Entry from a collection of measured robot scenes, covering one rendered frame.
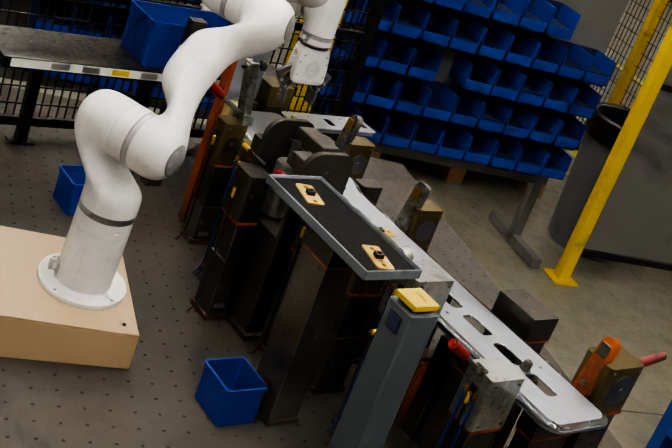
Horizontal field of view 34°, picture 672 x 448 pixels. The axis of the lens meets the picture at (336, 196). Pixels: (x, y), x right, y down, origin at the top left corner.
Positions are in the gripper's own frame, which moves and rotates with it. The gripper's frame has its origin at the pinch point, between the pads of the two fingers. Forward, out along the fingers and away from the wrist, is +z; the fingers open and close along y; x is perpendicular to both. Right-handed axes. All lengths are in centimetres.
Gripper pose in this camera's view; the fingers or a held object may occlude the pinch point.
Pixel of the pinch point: (295, 98)
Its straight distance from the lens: 285.1
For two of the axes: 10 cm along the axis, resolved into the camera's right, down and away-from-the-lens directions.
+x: -5.2, -5.0, 6.9
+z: -3.2, 8.7, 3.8
